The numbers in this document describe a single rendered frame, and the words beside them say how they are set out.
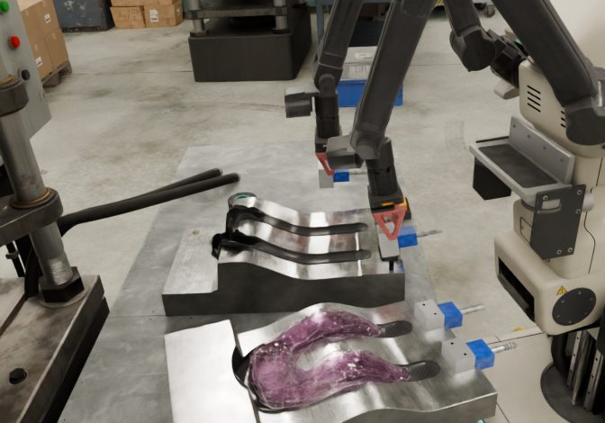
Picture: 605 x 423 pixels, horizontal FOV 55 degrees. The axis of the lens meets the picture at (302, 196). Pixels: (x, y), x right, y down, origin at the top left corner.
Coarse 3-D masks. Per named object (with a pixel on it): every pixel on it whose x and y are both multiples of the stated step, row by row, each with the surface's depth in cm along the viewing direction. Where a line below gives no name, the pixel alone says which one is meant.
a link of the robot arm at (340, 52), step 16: (336, 0) 121; (352, 0) 120; (336, 16) 122; (352, 16) 122; (336, 32) 124; (352, 32) 125; (320, 48) 129; (336, 48) 126; (320, 64) 127; (336, 64) 128; (336, 80) 130
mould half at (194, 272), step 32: (256, 224) 129; (320, 224) 136; (192, 256) 132; (224, 256) 118; (256, 256) 118; (192, 288) 122; (224, 288) 119; (256, 288) 119; (288, 288) 119; (320, 288) 119; (352, 288) 119; (384, 288) 118
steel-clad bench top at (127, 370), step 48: (240, 144) 200; (288, 144) 197; (240, 192) 170; (288, 192) 168; (336, 192) 166; (144, 240) 150; (144, 288) 133; (432, 288) 126; (144, 336) 119; (96, 384) 108; (144, 384) 107
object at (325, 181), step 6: (318, 162) 147; (318, 168) 144; (324, 174) 144; (336, 174) 144; (342, 174) 144; (348, 174) 144; (354, 174) 146; (360, 174) 146; (366, 174) 146; (324, 180) 145; (330, 180) 145; (336, 180) 145; (342, 180) 145; (348, 180) 145; (324, 186) 146; (330, 186) 145
